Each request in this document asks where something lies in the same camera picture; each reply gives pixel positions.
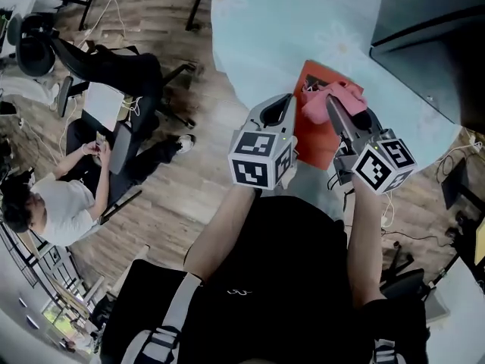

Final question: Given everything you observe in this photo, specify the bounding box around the person's black shirt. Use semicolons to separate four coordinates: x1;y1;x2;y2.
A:
100;195;431;364

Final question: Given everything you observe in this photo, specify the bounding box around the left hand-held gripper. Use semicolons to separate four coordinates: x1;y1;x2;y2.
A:
227;93;299;191

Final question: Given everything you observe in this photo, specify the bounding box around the person's right forearm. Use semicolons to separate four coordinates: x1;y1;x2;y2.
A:
346;175;384;310

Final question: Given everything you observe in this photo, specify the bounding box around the whiteboard on black stand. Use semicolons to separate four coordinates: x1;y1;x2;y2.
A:
0;0;213;32

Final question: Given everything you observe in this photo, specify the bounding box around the black office chair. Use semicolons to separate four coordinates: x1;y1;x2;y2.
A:
7;13;198;176
378;240;435;310

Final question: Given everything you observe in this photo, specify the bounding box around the white laptop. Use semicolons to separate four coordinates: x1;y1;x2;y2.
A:
82;81;126;132

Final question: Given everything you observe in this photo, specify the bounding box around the black mini fridge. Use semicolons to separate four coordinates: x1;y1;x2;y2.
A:
369;0;485;136

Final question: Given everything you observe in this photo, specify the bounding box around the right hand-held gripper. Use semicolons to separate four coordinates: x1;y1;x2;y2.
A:
325;94;418;196

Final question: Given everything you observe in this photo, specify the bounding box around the grey shoulder strap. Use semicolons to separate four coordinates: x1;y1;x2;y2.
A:
120;273;204;364

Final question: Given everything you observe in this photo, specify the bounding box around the pink cloth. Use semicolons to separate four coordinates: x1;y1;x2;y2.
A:
301;81;368;125

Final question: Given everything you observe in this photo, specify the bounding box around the person's left forearm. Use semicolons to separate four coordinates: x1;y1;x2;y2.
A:
184;185;263;284

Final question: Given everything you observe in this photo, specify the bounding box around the round table with light tablecloth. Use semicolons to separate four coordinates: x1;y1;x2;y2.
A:
210;0;464;219

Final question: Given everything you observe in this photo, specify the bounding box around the red printed folder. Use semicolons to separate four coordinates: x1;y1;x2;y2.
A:
293;59;365;171

